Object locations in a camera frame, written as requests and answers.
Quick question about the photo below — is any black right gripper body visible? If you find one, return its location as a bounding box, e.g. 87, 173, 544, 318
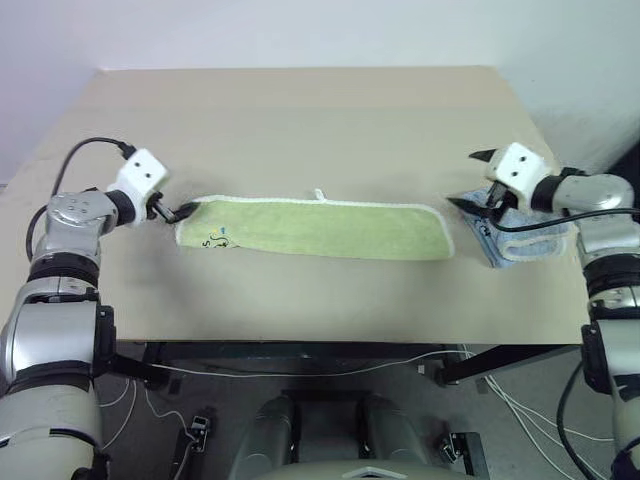
486, 180, 517, 219

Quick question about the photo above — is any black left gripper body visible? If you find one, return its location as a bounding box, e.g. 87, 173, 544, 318
147, 191, 176, 225

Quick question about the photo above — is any green towel with white trim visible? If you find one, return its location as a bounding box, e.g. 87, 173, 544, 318
173, 188, 454, 263

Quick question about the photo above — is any folded light blue towel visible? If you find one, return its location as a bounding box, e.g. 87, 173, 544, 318
457, 187, 575, 270

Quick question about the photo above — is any dark rounded left robot leg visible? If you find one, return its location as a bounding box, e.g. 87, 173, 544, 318
238, 393, 297, 480

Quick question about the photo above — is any dark rounded robot leg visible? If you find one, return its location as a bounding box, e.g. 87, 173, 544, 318
238, 393, 297, 480
359, 393, 434, 480

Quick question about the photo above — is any dark rounded right robot leg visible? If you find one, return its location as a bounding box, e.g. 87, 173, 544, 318
359, 393, 434, 480

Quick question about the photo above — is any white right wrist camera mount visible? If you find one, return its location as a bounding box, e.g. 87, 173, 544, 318
485, 142, 551, 211

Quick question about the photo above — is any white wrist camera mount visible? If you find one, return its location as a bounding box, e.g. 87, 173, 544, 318
115, 147, 170, 224
485, 142, 551, 211

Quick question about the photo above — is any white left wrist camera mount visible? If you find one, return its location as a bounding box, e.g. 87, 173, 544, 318
115, 147, 170, 224

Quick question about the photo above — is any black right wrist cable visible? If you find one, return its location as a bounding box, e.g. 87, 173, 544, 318
492, 207, 640, 236

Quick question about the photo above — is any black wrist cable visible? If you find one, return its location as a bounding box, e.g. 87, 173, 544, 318
492, 207, 640, 236
24, 137, 138, 264

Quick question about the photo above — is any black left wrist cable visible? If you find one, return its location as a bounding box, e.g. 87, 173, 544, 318
24, 137, 138, 264

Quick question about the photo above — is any black metal table frame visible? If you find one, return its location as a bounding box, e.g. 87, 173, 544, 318
112, 341, 585, 392

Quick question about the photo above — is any thin white looped cable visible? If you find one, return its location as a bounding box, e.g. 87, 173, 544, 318
95, 377, 189, 454

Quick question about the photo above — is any long thin white cable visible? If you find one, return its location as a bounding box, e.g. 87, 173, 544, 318
144, 349, 477, 379

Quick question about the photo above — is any black floor bracket with latch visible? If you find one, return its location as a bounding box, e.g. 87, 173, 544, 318
433, 428, 490, 480
171, 407, 219, 480

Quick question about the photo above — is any white floor cable bundle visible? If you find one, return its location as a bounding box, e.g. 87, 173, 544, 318
477, 372, 617, 479

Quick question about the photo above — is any black right arm elbow cable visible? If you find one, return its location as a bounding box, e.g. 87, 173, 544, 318
555, 358, 617, 480

